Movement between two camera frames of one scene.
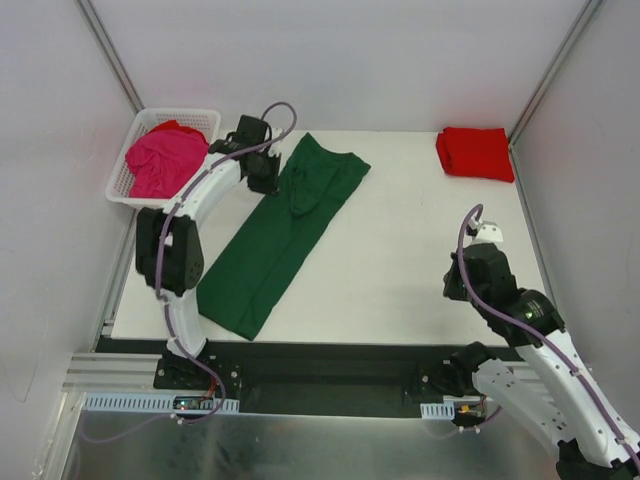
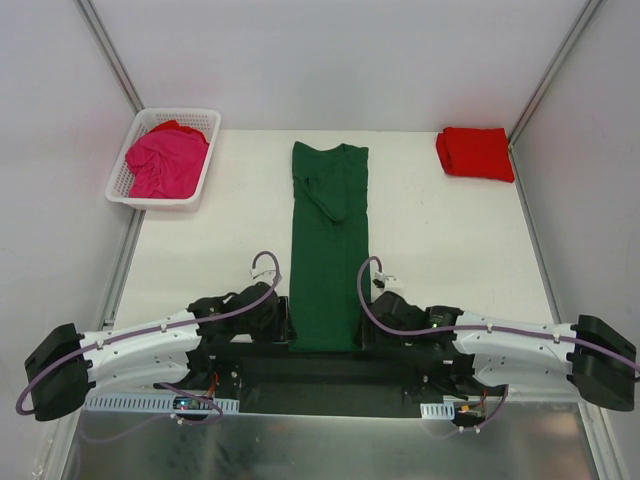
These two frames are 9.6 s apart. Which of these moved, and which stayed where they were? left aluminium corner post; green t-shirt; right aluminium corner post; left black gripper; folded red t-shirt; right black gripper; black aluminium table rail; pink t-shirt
Moved: left black gripper; right black gripper; green t-shirt
Stayed: black aluminium table rail; folded red t-shirt; left aluminium corner post; right aluminium corner post; pink t-shirt
